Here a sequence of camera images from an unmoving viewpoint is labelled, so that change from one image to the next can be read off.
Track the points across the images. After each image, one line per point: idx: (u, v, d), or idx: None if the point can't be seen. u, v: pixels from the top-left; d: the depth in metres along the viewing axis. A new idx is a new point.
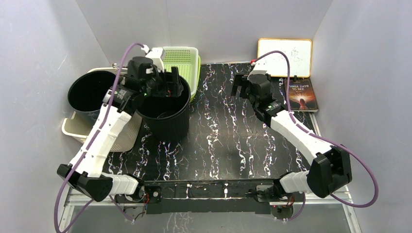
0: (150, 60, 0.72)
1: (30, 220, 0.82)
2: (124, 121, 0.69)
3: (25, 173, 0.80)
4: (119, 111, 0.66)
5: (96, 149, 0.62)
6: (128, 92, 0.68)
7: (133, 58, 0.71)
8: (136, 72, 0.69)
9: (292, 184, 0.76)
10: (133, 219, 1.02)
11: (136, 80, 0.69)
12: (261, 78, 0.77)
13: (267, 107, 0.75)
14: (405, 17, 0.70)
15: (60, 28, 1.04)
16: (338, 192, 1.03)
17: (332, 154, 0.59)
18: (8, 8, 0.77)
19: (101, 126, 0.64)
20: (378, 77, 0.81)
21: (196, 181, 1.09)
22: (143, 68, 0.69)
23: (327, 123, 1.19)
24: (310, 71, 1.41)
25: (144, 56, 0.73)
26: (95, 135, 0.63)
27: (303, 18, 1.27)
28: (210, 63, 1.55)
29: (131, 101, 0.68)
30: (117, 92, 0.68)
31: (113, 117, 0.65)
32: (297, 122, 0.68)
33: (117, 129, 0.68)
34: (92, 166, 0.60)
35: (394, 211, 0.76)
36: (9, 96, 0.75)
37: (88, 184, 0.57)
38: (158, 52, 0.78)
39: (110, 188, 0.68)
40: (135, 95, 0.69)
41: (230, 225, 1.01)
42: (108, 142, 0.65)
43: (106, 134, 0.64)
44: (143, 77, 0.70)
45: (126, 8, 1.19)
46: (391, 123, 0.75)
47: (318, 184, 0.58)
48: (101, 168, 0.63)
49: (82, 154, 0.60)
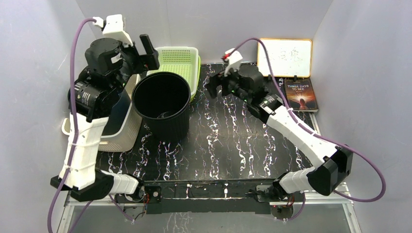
0: (112, 44, 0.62)
1: (30, 219, 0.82)
2: (99, 125, 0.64)
3: (25, 172, 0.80)
4: (88, 120, 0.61)
5: (77, 163, 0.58)
6: (91, 94, 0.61)
7: (91, 46, 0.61)
8: (98, 67, 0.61)
9: (293, 184, 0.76)
10: (132, 220, 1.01)
11: (102, 74, 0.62)
12: (250, 72, 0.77)
13: (263, 103, 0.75)
14: (405, 16, 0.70)
15: (60, 28, 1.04)
16: (338, 192, 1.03)
17: (336, 155, 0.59)
18: (9, 8, 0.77)
19: (75, 140, 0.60)
20: (378, 76, 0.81)
21: (196, 181, 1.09)
22: (105, 58, 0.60)
23: (327, 123, 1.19)
24: (310, 71, 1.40)
25: (105, 41, 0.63)
26: (73, 150, 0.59)
27: (302, 18, 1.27)
28: (210, 63, 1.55)
29: (101, 101, 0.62)
30: (80, 95, 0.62)
31: (84, 128, 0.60)
32: (299, 121, 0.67)
33: (94, 137, 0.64)
34: (80, 178, 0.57)
35: (394, 212, 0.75)
36: (9, 95, 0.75)
37: (82, 196, 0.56)
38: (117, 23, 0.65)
39: (107, 191, 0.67)
40: (104, 92, 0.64)
41: (230, 225, 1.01)
42: (89, 152, 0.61)
43: (83, 145, 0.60)
44: (108, 69, 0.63)
45: (126, 8, 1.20)
46: (391, 123, 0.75)
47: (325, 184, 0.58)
48: (92, 175, 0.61)
49: (65, 170, 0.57)
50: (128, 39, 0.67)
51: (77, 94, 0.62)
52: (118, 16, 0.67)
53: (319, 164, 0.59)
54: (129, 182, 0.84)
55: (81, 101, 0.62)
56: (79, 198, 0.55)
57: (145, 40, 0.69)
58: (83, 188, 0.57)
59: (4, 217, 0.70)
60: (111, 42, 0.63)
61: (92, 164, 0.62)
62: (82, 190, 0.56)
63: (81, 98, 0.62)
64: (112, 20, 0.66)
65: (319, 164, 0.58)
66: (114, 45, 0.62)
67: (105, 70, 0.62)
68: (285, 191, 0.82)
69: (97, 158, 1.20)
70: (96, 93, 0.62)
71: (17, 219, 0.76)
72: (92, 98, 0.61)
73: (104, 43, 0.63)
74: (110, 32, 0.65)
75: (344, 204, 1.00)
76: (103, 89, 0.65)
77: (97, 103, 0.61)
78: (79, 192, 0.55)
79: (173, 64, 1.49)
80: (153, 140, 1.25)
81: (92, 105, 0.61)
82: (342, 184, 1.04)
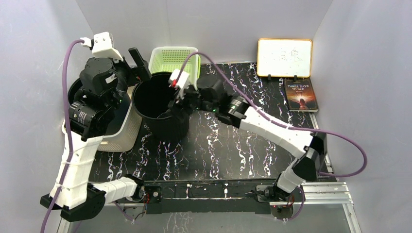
0: (107, 65, 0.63)
1: (31, 219, 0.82)
2: (94, 144, 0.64)
3: (25, 172, 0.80)
4: (83, 138, 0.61)
5: (69, 182, 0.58)
6: (87, 113, 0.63)
7: (85, 68, 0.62)
8: (94, 87, 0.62)
9: (287, 182, 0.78)
10: (133, 219, 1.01)
11: (97, 95, 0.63)
12: (206, 81, 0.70)
13: (231, 109, 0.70)
14: (405, 16, 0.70)
15: (60, 28, 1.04)
16: (338, 192, 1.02)
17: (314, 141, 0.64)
18: (9, 8, 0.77)
19: (69, 158, 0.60)
20: (378, 76, 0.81)
21: (196, 181, 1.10)
22: (100, 78, 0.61)
23: (327, 123, 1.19)
24: (310, 71, 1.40)
25: (101, 62, 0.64)
26: (66, 169, 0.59)
27: (302, 18, 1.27)
28: (210, 63, 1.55)
29: (96, 120, 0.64)
30: (77, 114, 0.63)
31: (78, 147, 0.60)
32: (270, 119, 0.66)
33: (89, 155, 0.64)
34: (71, 197, 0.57)
35: (393, 212, 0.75)
36: (9, 95, 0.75)
37: (72, 215, 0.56)
38: (105, 40, 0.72)
39: (101, 206, 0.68)
40: (100, 112, 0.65)
41: (230, 225, 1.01)
42: (82, 170, 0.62)
43: (76, 164, 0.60)
44: (103, 89, 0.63)
45: (126, 8, 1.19)
46: (391, 123, 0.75)
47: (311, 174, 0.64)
48: (84, 194, 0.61)
49: (57, 189, 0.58)
50: (117, 54, 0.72)
51: (74, 113, 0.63)
52: (106, 34, 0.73)
53: (300, 155, 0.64)
54: (128, 186, 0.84)
55: (77, 120, 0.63)
56: (69, 218, 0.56)
57: (136, 53, 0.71)
58: (74, 207, 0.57)
59: (4, 217, 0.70)
60: (105, 63, 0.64)
61: (84, 182, 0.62)
62: (72, 209, 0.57)
63: (77, 117, 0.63)
64: (100, 39, 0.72)
65: (301, 154, 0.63)
66: (109, 65, 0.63)
67: (100, 90, 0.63)
68: (285, 191, 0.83)
69: (97, 158, 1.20)
70: (92, 113, 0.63)
71: (17, 219, 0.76)
72: (88, 118, 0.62)
73: (99, 63, 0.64)
74: (99, 50, 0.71)
75: (344, 204, 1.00)
76: (99, 108, 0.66)
77: (93, 122, 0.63)
78: (70, 211, 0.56)
79: (174, 64, 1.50)
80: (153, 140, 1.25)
81: (88, 124, 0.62)
82: (342, 184, 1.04)
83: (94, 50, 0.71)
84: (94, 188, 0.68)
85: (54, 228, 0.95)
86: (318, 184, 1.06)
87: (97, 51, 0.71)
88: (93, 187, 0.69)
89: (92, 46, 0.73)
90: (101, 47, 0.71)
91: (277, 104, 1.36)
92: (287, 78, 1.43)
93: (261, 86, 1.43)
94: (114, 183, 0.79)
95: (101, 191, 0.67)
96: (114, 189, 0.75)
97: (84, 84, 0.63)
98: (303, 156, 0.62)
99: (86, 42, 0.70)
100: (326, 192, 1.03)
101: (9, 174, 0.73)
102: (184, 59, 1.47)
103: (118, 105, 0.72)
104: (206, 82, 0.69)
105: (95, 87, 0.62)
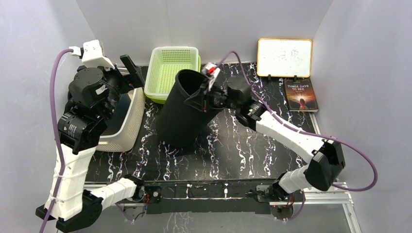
0: (97, 76, 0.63)
1: (31, 220, 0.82)
2: (86, 155, 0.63)
3: (25, 172, 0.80)
4: (74, 151, 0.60)
5: (61, 195, 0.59)
6: (77, 126, 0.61)
7: (75, 79, 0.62)
8: (83, 99, 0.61)
9: (294, 186, 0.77)
10: (133, 219, 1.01)
11: (87, 106, 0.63)
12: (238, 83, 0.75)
13: (249, 110, 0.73)
14: (405, 16, 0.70)
15: (60, 28, 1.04)
16: (339, 192, 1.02)
17: (325, 147, 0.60)
18: (9, 8, 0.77)
19: (61, 172, 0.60)
20: (378, 77, 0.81)
21: (196, 181, 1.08)
22: (90, 90, 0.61)
23: (327, 123, 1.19)
24: (310, 71, 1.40)
25: (91, 74, 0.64)
26: (59, 182, 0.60)
27: (303, 18, 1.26)
28: (210, 63, 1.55)
29: (88, 133, 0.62)
30: (67, 126, 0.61)
31: (70, 160, 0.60)
32: (283, 122, 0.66)
33: (81, 166, 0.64)
34: (64, 210, 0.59)
35: (393, 211, 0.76)
36: (9, 95, 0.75)
37: (67, 226, 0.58)
38: (95, 49, 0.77)
39: (99, 212, 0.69)
40: (91, 124, 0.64)
41: (230, 225, 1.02)
42: (76, 182, 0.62)
43: (67, 178, 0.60)
44: (93, 100, 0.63)
45: (126, 8, 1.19)
46: (391, 122, 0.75)
47: (317, 181, 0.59)
48: (79, 204, 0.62)
49: (51, 201, 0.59)
50: (109, 62, 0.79)
51: (64, 125, 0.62)
52: (94, 41, 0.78)
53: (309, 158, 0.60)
54: (127, 189, 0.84)
55: (68, 133, 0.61)
56: (64, 229, 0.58)
57: (127, 59, 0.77)
58: (69, 219, 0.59)
59: (4, 217, 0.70)
60: (95, 74, 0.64)
61: (78, 192, 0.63)
62: (67, 220, 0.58)
63: (68, 130, 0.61)
64: (90, 47, 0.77)
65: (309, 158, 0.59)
66: (99, 77, 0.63)
67: (90, 101, 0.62)
68: (285, 191, 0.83)
69: (97, 158, 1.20)
70: (83, 125, 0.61)
71: (17, 219, 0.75)
72: (78, 130, 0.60)
73: (88, 74, 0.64)
74: (90, 59, 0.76)
75: (344, 204, 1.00)
76: (90, 119, 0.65)
77: (83, 134, 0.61)
78: (65, 224, 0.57)
79: (173, 64, 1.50)
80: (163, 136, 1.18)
81: (78, 136, 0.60)
82: (342, 184, 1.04)
83: (85, 59, 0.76)
84: (91, 195, 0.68)
85: (54, 228, 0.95)
86: None
87: (88, 59, 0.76)
88: (90, 193, 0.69)
89: (81, 54, 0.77)
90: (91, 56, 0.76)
91: (277, 104, 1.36)
92: (287, 78, 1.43)
93: (261, 86, 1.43)
94: (113, 187, 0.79)
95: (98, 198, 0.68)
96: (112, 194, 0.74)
97: (74, 95, 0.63)
98: (311, 160, 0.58)
99: (77, 52, 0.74)
100: (326, 192, 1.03)
101: (9, 174, 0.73)
102: (184, 59, 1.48)
103: (111, 114, 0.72)
104: (232, 84, 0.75)
105: (85, 99, 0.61)
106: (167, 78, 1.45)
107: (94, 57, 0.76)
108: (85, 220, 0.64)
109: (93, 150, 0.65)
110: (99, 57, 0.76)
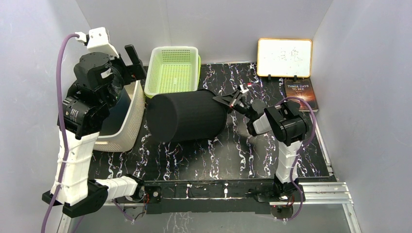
0: (103, 60, 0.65)
1: (31, 220, 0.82)
2: (89, 141, 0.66)
3: (25, 172, 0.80)
4: (77, 137, 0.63)
5: (67, 180, 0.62)
6: (79, 112, 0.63)
7: (80, 61, 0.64)
8: (88, 81, 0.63)
9: (282, 167, 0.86)
10: (133, 219, 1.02)
11: (92, 90, 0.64)
12: (259, 105, 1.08)
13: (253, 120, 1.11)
14: (405, 17, 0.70)
15: (60, 29, 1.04)
16: (338, 192, 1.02)
17: (285, 111, 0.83)
18: (9, 8, 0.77)
19: (65, 158, 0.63)
20: (378, 77, 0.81)
21: (196, 182, 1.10)
22: (95, 72, 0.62)
23: (327, 123, 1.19)
24: (310, 71, 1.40)
25: (96, 57, 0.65)
26: (63, 167, 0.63)
27: (302, 18, 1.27)
28: (210, 63, 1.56)
29: (90, 117, 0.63)
30: (69, 111, 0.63)
31: (73, 145, 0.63)
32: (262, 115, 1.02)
33: (85, 152, 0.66)
34: (71, 194, 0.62)
35: (393, 211, 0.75)
36: (9, 95, 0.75)
37: (74, 211, 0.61)
38: (101, 36, 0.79)
39: (105, 199, 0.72)
40: (93, 108, 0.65)
41: (230, 225, 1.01)
42: (79, 167, 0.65)
43: (70, 163, 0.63)
44: (97, 84, 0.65)
45: (126, 8, 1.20)
46: (391, 122, 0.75)
47: (277, 132, 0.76)
48: (84, 190, 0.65)
49: (57, 186, 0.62)
50: (114, 50, 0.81)
51: (66, 110, 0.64)
52: (100, 29, 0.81)
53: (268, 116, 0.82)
54: (128, 185, 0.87)
55: (70, 118, 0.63)
56: (71, 214, 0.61)
57: (131, 50, 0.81)
58: (75, 204, 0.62)
59: (4, 216, 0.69)
60: (102, 58, 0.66)
61: (82, 178, 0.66)
62: (73, 206, 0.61)
63: (70, 115, 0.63)
64: (96, 34, 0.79)
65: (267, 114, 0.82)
66: (105, 60, 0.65)
67: (94, 85, 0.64)
68: (280, 181, 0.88)
69: (97, 158, 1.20)
70: (85, 109, 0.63)
71: (17, 219, 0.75)
72: (80, 115, 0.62)
73: (94, 58, 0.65)
74: (96, 45, 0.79)
75: (344, 204, 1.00)
76: (93, 104, 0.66)
77: (85, 119, 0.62)
78: (71, 208, 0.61)
79: (173, 64, 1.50)
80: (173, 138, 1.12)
81: (80, 122, 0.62)
82: (342, 184, 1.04)
83: (91, 45, 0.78)
84: (97, 183, 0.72)
85: (54, 229, 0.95)
86: (318, 184, 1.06)
87: (94, 46, 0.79)
88: (95, 182, 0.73)
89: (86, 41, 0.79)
90: (97, 42, 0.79)
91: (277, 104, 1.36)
92: (287, 78, 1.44)
93: (261, 86, 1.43)
94: (115, 181, 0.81)
95: (103, 186, 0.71)
96: (116, 186, 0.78)
97: (78, 78, 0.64)
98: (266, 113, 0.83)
99: (82, 38, 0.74)
100: (326, 192, 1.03)
101: (9, 174, 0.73)
102: (184, 59, 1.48)
103: (114, 102, 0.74)
104: (255, 105, 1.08)
105: (91, 82, 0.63)
106: (167, 78, 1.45)
107: (100, 43, 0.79)
108: (93, 205, 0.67)
109: (95, 135, 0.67)
110: (106, 43, 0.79)
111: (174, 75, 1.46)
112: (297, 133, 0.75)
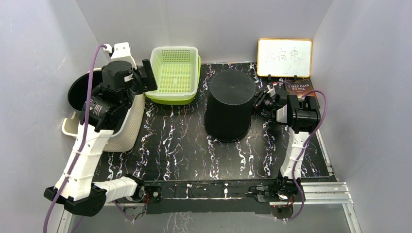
0: (126, 66, 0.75)
1: (31, 220, 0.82)
2: (104, 136, 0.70)
3: (25, 172, 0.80)
4: (96, 130, 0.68)
5: (77, 174, 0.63)
6: (102, 108, 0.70)
7: (108, 65, 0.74)
8: (112, 82, 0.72)
9: (286, 160, 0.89)
10: (133, 219, 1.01)
11: (114, 91, 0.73)
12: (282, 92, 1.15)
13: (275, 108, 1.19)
14: (405, 17, 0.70)
15: (60, 30, 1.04)
16: (338, 192, 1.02)
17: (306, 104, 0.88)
18: (9, 9, 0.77)
19: (80, 149, 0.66)
20: (378, 77, 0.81)
21: (196, 182, 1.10)
22: (119, 75, 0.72)
23: (327, 123, 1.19)
24: (310, 71, 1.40)
25: (122, 63, 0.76)
26: (77, 158, 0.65)
27: (303, 18, 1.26)
28: (210, 63, 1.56)
29: (111, 114, 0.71)
30: (93, 107, 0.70)
31: (91, 138, 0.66)
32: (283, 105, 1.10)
33: (97, 147, 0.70)
34: (77, 189, 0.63)
35: (394, 210, 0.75)
36: (9, 95, 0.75)
37: (76, 207, 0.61)
38: (125, 49, 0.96)
39: (103, 202, 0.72)
40: (114, 107, 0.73)
41: (230, 225, 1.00)
42: (90, 161, 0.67)
43: (84, 156, 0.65)
44: (120, 86, 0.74)
45: (126, 8, 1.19)
46: (391, 122, 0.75)
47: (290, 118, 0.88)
48: (88, 188, 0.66)
49: (65, 179, 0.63)
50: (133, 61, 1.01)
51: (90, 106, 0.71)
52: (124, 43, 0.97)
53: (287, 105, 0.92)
54: (128, 185, 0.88)
55: (93, 113, 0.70)
56: (73, 209, 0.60)
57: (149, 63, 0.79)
58: (77, 200, 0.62)
59: (4, 216, 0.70)
60: (125, 64, 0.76)
61: (89, 175, 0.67)
62: (76, 201, 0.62)
63: (93, 110, 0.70)
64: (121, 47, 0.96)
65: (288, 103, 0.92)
66: (127, 66, 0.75)
67: (117, 87, 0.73)
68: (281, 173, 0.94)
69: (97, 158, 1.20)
70: (107, 108, 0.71)
71: (17, 220, 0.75)
72: (103, 111, 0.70)
73: (118, 64, 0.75)
74: (119, 57, 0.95)
75: (344, 204, 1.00)
76: (114, 104, 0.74)
77: (107, 115, 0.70)
78: (74, 204, 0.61)
79: (173, 64, 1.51)
80: (219, 118, 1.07)
81: (102, 116, 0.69)
82: (342, 184, 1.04)
83: (114, 56, 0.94)
84: (95, 187, 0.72)
85: (54, 228, 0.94)
86: (318, 184, 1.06)
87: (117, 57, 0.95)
88: (94, 185, 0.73)
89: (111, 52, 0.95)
90: (121, 54, 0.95)
91: None
92: (287, 78, 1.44)
93: (261, 86, 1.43)
94: (114, 183, 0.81)
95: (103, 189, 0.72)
96: (114, 188, 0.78)
97: (104, 80, 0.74)
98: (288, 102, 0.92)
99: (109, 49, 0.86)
100: (326, 192, 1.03)
101: (9, 174, 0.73)
102: (184, 59, 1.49)
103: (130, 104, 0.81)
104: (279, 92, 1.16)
105: (114, 83, 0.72)
106: (167, 78, 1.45)
107: (123, 55, 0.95)
108: (92, 207, 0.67)
109: (110, 133, 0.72)
110: (129, 56, 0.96)
111: (174, 75, 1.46)
112: (307, 124, 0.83)
